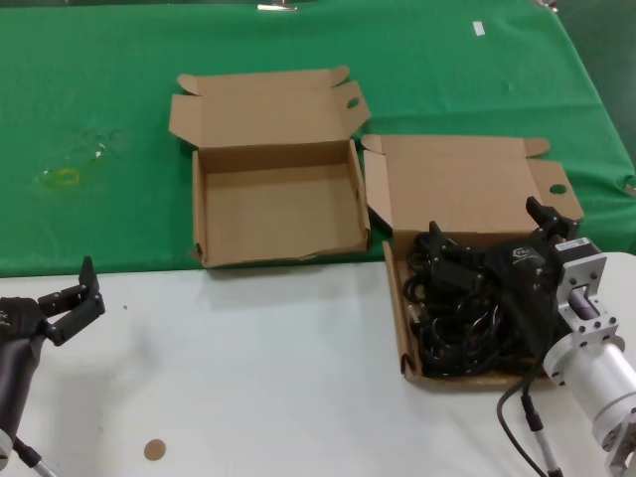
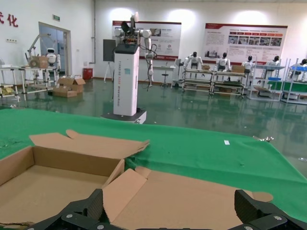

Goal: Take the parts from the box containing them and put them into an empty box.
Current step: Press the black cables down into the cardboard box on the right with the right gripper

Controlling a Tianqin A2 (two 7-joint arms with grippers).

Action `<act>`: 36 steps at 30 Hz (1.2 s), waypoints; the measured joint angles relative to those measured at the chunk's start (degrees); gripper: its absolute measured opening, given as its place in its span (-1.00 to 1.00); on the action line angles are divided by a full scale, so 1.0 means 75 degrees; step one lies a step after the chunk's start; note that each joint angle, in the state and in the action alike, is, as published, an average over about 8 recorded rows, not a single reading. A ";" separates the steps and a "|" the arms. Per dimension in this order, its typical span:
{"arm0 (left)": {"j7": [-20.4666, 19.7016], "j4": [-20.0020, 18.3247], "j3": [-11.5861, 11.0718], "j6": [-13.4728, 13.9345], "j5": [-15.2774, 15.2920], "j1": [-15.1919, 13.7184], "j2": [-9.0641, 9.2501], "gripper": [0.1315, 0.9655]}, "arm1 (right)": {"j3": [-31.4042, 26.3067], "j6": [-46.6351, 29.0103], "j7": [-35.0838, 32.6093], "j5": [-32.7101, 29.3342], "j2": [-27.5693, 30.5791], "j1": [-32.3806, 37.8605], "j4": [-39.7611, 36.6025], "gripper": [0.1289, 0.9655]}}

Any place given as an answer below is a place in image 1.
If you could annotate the white tape strip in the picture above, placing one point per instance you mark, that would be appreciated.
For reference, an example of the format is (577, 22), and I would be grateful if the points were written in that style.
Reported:
(479, 28)

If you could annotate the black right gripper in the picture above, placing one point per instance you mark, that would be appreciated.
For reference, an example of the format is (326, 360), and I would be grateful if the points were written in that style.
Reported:
(526, 288)

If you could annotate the green table cloth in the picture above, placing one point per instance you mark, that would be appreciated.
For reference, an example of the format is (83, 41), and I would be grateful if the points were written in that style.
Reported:
(99, 74)

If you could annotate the empty open cardboard box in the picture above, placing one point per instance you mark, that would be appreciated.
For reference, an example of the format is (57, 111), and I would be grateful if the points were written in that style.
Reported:
(278, 208)

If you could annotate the brown round sticker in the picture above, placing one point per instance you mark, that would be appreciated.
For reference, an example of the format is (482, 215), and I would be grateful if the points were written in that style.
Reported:
(154, 449)

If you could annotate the small white tape scrap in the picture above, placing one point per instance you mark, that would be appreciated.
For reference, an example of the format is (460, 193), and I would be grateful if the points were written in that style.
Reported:
(99, 151)

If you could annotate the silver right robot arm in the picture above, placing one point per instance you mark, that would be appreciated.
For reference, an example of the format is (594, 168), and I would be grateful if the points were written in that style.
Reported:
(596, 367)

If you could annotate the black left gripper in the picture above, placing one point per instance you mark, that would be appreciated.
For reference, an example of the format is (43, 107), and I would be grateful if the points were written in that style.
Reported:
(20, 320)

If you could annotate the metal table clip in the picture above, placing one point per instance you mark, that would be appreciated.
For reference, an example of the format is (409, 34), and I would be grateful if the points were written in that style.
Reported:
(275, 7)
(546, 3)

